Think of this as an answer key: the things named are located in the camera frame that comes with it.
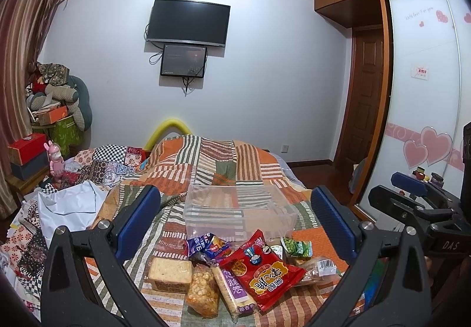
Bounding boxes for square bread slice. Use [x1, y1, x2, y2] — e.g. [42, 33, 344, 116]
[148, 258, 193, 293]

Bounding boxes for green small snack packet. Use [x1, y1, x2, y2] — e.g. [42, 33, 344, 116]
[280, 237, 313, 258]

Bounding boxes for orange puffed snack bag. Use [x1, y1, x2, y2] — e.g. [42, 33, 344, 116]
[185, 264, 220, 318]

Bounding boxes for red noodle snack bag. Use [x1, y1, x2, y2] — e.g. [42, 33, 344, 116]
[219, 230, 306, 312]

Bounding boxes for blue chip bag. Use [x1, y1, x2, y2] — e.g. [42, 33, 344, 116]
[187, 233, 232, 266]

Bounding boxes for purple cracker pack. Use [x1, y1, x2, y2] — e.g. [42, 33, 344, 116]
[212, 266, 257, 322]

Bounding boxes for clear plastic storage bin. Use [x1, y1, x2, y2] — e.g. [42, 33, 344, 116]
[183, 185, 298, 243]

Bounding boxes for checkered patchwork blanket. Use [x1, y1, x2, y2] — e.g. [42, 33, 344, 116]
[1, 145, 148, 318]

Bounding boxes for brown wooden door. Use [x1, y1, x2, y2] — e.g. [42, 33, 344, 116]
[334, 26, 383, 171]

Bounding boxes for white plastic bag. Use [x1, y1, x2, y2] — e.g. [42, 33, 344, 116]
[37, 181, 107, 247]

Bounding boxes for pink rabbit toy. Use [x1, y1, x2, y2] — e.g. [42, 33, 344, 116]
[44, 141, 65, 182]

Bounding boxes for red gift box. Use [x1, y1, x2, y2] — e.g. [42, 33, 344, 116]
[8, 134, 46, 165]

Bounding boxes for wooden wardrobe white doors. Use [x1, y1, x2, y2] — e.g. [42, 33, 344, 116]
[314, 0, 470, 229]

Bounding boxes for pile of cushions boxes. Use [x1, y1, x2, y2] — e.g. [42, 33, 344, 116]
[26, 62, 93, 156]

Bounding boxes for yellow foam headboard tube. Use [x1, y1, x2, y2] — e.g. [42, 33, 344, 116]
[143, 118, 192, 152]

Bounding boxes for striped red curtain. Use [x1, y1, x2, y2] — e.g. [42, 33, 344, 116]
[1, 0, 60, 219]

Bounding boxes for small black wall monitor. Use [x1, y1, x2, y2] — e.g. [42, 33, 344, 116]
[160, 44, 207, 79]

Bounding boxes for wall mounted black television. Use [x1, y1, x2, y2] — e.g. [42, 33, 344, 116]
[146, 0, 231, 47]

